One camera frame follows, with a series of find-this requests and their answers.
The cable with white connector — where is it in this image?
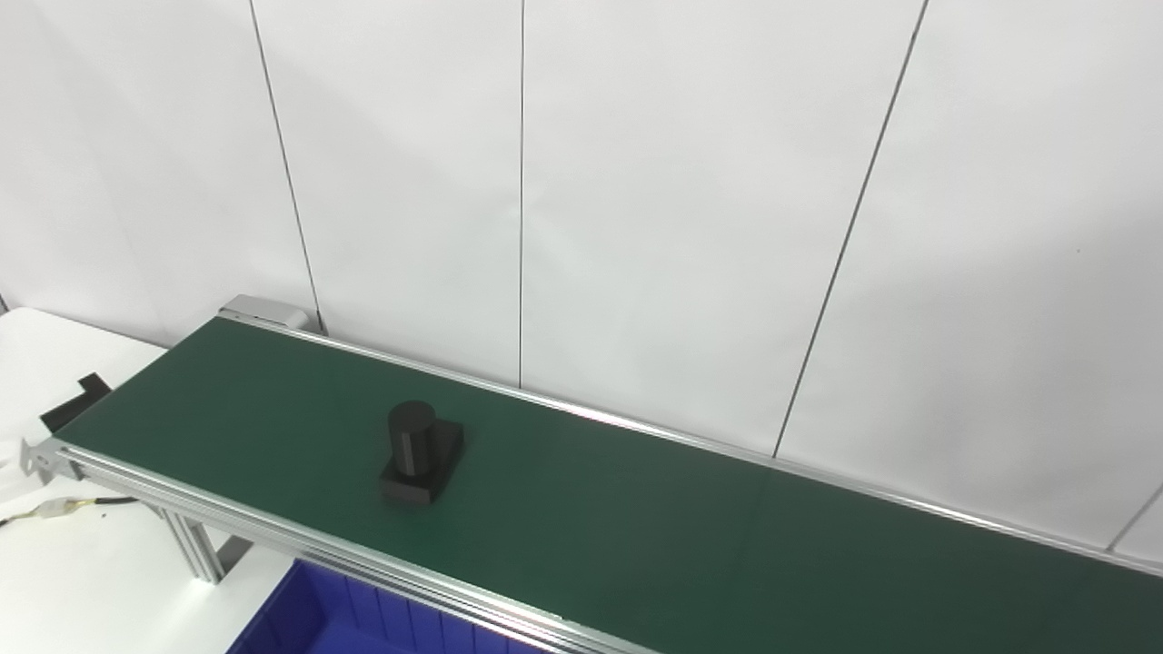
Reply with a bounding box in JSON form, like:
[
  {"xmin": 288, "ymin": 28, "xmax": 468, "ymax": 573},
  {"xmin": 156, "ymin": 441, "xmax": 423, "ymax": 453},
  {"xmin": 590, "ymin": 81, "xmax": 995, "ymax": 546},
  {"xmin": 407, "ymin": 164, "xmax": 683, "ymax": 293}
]
[{"xmin": 0, "ymin": 495, "xmax": 139, "ymax": 530}]

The flat black plate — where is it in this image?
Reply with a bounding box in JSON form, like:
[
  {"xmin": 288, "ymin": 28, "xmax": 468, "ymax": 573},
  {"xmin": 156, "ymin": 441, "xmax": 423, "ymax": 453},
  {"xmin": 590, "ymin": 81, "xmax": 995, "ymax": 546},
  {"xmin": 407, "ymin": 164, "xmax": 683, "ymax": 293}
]
[{"xmin": 40, "ymin": 373, "xmax": 113, "ymax": 433}]

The black cylinder part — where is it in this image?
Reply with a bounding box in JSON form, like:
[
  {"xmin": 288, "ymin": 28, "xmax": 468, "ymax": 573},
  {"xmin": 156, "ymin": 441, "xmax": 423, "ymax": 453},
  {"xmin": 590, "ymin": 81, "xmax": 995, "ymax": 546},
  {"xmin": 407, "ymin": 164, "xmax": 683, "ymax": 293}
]
[{"xmin": 379, "ymin": 401, "xmax": 465, "ymax": 506}]

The green conveyor belt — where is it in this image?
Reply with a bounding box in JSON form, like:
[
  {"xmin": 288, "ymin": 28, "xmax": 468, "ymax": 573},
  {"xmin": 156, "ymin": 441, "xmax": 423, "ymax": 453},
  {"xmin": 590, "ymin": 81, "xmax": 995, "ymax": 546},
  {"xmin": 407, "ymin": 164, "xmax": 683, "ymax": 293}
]
[
  {"xmin": 55, "ymin": 315, "xmax": 1163, "ymax": 654},
  {"xmin": 18, "ymin": 309, "xmax": 1163, "ymax": 654}
]

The aluminium conveyor leg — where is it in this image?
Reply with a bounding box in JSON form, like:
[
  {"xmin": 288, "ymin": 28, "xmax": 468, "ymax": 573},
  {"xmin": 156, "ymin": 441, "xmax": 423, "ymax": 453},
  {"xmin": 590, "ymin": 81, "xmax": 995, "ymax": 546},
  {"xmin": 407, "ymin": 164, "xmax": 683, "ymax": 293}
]
[{"xmin": 162, "ymin": 507, "xmax": 255, "ymax": 585}]

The blue plastic bin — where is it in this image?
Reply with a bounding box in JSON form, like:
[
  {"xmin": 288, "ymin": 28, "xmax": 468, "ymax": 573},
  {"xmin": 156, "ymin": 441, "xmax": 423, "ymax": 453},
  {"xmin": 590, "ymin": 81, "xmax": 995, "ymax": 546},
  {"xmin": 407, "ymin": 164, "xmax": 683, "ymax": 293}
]
[{"xmin": 225, "ymin": 558, "xmax": 546, "ymax": 654}]

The grey conveyor motor cover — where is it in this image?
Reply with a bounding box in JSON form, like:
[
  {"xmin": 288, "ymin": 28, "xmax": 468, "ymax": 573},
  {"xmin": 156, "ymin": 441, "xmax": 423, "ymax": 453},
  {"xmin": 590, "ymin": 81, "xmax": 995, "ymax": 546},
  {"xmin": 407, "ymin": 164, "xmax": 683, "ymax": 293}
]
[{"xmin": 218, "ymin": 293, "xmax": 319, "ymax": 335}]

